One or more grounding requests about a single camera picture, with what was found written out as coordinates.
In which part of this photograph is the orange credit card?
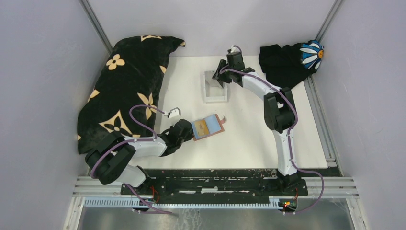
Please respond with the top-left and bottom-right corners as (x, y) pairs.
(194, 119), (210, 139)

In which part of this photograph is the tan leather card holder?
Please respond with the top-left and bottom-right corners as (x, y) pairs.
(191, 114), (226, 141)

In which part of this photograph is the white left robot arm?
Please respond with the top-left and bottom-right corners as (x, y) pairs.
(85, 119), (194, 195)

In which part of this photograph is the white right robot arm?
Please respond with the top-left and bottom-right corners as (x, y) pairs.
(213, 49), (301, 196)

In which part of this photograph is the stack of grey cards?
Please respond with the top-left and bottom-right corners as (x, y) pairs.
(204, 70), (223, 88)

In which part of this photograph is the clear acrylic card tray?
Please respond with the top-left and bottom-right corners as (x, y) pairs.
(201, 72), (228, 103)

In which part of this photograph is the black cloth with daisy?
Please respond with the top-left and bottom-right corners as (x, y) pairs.
(259, 40), (324, 89)

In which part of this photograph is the black floral pillow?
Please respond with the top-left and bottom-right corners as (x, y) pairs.
(77, 35), (185, 154)

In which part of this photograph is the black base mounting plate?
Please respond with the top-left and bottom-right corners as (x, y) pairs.
(120, 169), (309, 205)

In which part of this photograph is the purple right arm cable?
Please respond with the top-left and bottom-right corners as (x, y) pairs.
(220, 45), (325, 215)

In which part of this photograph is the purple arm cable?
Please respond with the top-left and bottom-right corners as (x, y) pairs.
(90, 104), (174, 214)
(220, 45), (325, 215)

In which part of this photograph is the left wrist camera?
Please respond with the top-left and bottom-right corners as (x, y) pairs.
(164, 107), (181, 119)

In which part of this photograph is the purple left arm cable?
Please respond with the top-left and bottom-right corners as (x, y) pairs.
(90, 104), (174, 214)

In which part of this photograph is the aluminium rail frame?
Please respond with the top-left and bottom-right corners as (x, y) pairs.
(62, 159), (370, 230)

